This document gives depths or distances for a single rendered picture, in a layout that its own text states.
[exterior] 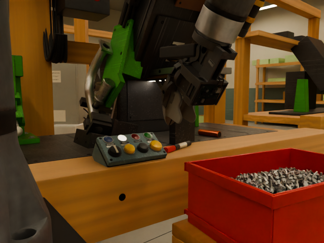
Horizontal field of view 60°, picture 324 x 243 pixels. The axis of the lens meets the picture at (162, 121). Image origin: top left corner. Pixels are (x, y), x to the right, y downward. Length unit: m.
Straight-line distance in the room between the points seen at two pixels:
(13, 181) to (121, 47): 0.72
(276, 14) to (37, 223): 10.73
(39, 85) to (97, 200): 0.65
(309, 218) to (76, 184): 0.40
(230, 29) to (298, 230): 0.32
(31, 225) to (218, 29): 0.39
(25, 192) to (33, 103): 0.96
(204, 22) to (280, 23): 10.23
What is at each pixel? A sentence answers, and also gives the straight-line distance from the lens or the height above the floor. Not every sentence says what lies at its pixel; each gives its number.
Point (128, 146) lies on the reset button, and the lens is 0.62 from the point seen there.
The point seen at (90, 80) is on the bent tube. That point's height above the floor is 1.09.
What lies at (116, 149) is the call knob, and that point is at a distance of 0.60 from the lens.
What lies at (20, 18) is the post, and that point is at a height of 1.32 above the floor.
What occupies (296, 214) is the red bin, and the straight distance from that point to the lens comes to 0.46.
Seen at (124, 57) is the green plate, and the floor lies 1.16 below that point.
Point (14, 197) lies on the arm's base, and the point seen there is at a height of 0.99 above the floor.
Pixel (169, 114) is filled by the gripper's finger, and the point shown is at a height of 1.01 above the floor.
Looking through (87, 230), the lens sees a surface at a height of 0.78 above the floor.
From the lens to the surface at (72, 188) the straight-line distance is 0.57.
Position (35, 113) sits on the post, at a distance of 1.15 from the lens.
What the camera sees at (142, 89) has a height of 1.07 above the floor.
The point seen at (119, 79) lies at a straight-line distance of 0.82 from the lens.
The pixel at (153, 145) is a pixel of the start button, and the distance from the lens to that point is 0.65.
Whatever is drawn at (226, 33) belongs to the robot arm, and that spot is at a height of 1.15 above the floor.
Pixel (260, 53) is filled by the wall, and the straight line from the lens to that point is 10.88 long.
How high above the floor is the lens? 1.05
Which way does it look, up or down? 6 degrees down
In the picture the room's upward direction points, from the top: straight up
